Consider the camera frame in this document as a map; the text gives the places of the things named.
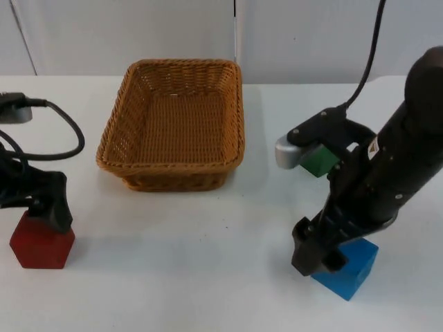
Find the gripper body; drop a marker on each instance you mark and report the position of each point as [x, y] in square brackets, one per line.
[349, 200]
[41, 188]

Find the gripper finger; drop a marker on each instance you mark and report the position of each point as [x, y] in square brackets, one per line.
[35, 206]
[59, 207]
[306, 249]
[334, 261]

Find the blue cube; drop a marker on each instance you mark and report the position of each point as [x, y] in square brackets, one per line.
[356, 269]

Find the red cube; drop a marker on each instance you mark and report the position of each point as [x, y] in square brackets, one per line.
[38, 247]

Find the green cube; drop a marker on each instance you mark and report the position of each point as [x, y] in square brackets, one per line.
[320, 162]

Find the brown wicker basket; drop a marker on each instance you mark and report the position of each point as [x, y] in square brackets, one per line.
[180, 131]

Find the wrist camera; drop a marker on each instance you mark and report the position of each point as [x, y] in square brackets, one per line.
[311, 138]
[15, 109]

